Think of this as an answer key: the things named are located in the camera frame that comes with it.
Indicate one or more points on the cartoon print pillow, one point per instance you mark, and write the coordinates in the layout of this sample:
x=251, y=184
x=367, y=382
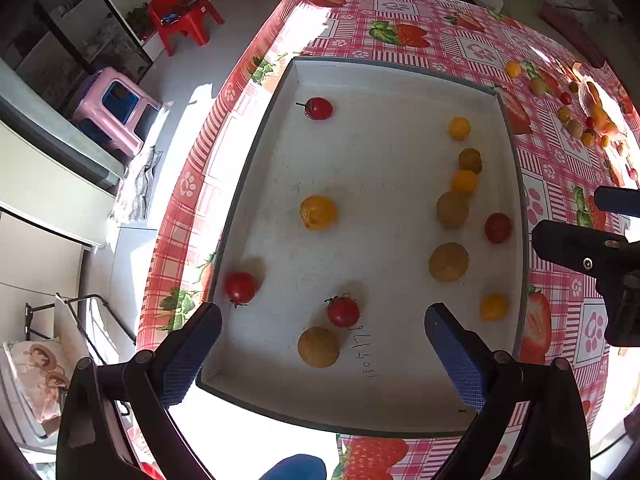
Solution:
x=40, y=375

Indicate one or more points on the black metal rack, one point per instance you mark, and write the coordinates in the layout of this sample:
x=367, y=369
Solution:
x=90, y=305

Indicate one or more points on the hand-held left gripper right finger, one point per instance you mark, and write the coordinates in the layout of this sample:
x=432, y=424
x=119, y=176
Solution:
x=455, y=355

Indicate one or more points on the white shallow tray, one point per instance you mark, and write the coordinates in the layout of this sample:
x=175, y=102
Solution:
x=390, y=200

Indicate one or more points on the small yellow cherry tomato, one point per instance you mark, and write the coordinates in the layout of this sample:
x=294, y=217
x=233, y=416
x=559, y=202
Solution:
x=605, y=141

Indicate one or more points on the grey striped cloth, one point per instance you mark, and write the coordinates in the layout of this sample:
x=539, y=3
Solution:
x=137, y=185

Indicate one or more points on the glass door cabinet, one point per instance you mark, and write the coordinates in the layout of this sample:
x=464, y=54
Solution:
x=65, y=30

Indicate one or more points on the strawberry print pink tablecloth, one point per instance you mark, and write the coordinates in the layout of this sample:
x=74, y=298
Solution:
x=440, y=30

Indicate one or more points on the orange oblong piece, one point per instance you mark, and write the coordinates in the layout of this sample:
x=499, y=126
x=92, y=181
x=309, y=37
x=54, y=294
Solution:
x=597, y=105

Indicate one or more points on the pink plastic stool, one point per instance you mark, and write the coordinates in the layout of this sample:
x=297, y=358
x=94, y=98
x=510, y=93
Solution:
x=117, y=110

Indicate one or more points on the dark red mat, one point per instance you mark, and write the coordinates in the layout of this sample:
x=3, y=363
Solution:
x=575, y=35

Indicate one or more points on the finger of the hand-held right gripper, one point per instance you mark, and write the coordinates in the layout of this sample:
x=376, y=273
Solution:
x=620, y=201
x=565, y=245

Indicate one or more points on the blue rounded object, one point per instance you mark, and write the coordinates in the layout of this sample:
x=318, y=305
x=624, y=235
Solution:
x=295, y=467

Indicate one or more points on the red plastic chair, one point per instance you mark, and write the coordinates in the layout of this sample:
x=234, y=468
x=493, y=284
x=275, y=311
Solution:
x=180, y=20

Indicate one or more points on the white cabinet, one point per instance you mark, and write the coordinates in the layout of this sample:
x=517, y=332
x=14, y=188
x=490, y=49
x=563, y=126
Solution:
x=40, y=170

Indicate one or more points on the orange cherry tomato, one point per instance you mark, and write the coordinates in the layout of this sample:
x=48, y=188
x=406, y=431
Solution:
x=588, y=139

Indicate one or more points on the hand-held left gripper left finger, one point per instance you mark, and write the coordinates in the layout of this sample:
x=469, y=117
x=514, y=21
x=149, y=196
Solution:
x=192, y=350

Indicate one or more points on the yellow green cherry tomato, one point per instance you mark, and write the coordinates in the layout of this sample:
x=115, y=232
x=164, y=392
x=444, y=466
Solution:
x=565, y=113

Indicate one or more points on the green potted plant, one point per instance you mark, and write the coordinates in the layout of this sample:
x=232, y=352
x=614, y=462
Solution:
x=137, y=17

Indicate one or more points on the small greenish brown cherry tomato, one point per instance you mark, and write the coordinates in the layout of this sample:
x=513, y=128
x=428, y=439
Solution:
x=573, y=86

